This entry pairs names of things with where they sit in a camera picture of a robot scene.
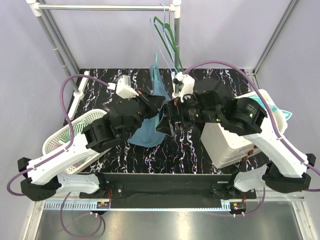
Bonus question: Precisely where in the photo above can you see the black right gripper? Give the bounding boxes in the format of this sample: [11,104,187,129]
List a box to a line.
[155,90,222,136]

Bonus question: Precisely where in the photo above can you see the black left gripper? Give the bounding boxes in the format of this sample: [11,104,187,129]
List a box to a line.
[125,88,166,140]

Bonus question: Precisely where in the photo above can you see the teal tank top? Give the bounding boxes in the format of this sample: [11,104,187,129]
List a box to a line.
[127,66,171,148]

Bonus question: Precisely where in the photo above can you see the teal plastic hanger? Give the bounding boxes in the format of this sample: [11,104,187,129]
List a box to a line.
[152,52,162,121]

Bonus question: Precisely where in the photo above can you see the light blue wire hanger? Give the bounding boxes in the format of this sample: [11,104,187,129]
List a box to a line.
[149,3,181,73]

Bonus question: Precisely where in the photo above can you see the green velvet hanger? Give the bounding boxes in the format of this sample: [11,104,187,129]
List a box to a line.
[150,3,185,72]

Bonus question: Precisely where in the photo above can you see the green striped tank top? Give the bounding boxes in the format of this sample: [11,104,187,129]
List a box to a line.
[59,122,88,143]

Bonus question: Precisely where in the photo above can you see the pink tank top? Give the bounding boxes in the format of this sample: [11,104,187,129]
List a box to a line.
[56,140,86,168]

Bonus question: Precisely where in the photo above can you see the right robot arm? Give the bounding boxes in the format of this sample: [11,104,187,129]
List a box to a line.
[156,78,315,199]

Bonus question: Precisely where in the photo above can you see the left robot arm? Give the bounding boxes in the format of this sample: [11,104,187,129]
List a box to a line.
[18,91,166,202]

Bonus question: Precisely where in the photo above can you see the white storage box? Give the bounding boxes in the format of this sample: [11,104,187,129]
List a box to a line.
[200,89,288,169]

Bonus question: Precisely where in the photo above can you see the white metal clothes rack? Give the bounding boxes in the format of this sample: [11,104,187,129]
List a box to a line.
[26,0,186,120]

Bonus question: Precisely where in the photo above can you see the white perforated plastic basket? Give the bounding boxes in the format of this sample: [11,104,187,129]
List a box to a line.
[42,109,107,174]

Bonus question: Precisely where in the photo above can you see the teal cat-ear headphones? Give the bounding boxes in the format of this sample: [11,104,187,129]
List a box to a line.
[250,96,293,121]

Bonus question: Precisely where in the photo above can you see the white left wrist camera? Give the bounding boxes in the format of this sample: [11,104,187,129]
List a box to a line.
[107,75,139,99]

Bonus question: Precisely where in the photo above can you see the black mounting base plate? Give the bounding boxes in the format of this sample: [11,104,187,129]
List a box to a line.
[79,173,257,211]

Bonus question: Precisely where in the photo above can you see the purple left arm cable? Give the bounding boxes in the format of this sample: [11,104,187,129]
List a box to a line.
[6,74,111,197]

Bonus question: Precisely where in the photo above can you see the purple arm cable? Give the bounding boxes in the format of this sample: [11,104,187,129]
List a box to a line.
[182,59,320,193]
[6,74,111,197]

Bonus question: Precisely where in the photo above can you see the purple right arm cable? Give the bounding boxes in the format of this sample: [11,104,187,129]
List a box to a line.
[182,59,320,193]

